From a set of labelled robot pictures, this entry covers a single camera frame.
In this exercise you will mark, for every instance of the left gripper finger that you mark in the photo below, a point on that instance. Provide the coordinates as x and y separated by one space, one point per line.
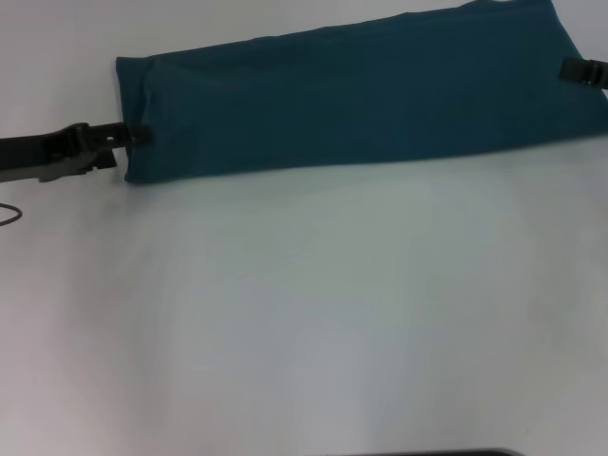
102 159
123 134

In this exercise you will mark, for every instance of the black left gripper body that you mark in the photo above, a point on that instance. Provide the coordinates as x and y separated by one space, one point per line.
43 152

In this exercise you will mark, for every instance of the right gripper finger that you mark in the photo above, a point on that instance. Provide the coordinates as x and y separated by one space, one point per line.
582 71

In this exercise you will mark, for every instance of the teal t-shirt with beige letters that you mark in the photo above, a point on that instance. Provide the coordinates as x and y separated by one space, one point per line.
356 95

